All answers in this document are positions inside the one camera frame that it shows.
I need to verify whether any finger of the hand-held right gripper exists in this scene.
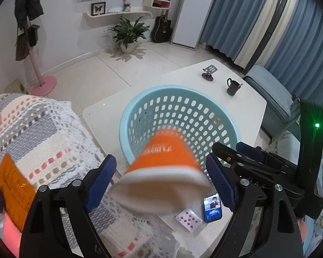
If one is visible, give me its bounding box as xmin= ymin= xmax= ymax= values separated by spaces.
xmin=213 ymin=141 xmax=305 ymax=197
xmin=236 ymin=141 xmax=298 ymax=176

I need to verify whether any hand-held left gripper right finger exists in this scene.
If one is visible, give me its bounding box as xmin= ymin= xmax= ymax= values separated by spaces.
xmin=206 ymin=153 xmax=304 ymax=258

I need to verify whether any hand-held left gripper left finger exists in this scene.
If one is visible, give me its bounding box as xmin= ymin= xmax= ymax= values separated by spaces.
xmin=19 ymin=154 xmax=117 ymax=258

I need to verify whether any orange paper cup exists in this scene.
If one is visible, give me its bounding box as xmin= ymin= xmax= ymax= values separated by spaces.
xmin=109 ymin=129 xmax=212 ymax=216

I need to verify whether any light blue perforated basket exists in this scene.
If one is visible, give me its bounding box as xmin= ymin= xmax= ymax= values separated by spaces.
xmin=119 ymin=85 xmax=240 ymax=167

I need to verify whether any smartphone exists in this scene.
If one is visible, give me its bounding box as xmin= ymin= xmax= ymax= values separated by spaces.
xmin=203 ymin=193 xmax=223 ymax=223

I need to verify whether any playing card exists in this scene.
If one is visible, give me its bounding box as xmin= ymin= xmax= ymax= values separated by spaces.
xmin=175 ymin=209 xmax=204 ymax=233

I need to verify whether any blue armchair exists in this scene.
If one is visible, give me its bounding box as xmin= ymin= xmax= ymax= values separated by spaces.
xmin=242 ymin=64 xmax=301 ymax=138

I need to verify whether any black mug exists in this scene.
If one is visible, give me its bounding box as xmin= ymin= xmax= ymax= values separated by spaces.
xmin=227 ymin=78 xmax=244 ymax=96

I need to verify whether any knitted patchwork blanket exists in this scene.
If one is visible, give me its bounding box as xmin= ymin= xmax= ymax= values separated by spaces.
xmin=0 ymin=93 xmax=181 ymax=258

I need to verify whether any phone stand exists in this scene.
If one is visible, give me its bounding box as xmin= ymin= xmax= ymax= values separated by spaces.
xmin=201 ymin=65 xmax=219 ymax=82

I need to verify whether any orange snack packet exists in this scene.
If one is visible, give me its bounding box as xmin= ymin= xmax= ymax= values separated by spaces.
xmin=0 ymin=153 xmax=37 ymax=233

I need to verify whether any pink cloth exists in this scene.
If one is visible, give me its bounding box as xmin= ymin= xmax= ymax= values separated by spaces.
xmin=2 ymin=214 xmax=22 ymax=256

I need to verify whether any blue curtain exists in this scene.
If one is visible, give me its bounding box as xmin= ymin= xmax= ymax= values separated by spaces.
xmin=264 ymin=0 xmax=323 ymax=103
xmin=199 ymin=0 xmax=284 ymax=63

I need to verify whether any pink coat rack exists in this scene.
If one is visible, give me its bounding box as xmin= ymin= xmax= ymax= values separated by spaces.
xmin=24 ymin=16 xmax=57 ymax=97

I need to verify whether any white sheer curtain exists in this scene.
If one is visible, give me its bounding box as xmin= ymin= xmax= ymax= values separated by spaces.
xmin=235 ymin=0 xmax=300 ymax=68

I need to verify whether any white refrigerator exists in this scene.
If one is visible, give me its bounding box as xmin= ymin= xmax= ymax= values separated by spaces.
xmin=170 ymin=0 xmax=221 ymax=49

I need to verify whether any black acoustic guitar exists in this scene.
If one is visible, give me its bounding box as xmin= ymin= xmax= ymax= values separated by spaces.
xmin=151 ymin=9 xmax=173 ymax=43

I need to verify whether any potted green plant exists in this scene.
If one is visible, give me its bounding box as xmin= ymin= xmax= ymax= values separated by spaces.
xmin=101 ymin=16 xmax=151 ymax=54

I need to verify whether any brown bag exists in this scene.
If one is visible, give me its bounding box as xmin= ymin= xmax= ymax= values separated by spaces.
xmin=15 ymin=28 xmax=30 ymax=61

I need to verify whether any black bag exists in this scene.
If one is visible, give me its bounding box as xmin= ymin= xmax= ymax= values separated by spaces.
xmin=27 ymin=24 xmax=40 ymax=48

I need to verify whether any framed butterfly picture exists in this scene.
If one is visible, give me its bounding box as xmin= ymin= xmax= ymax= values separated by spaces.
xmin=91 ymin=2 xmax=107 ymax=17

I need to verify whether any white wavy wall shelf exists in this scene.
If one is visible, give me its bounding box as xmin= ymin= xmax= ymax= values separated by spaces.
xmin=83 ymin=10 xmax=153 ymax=21

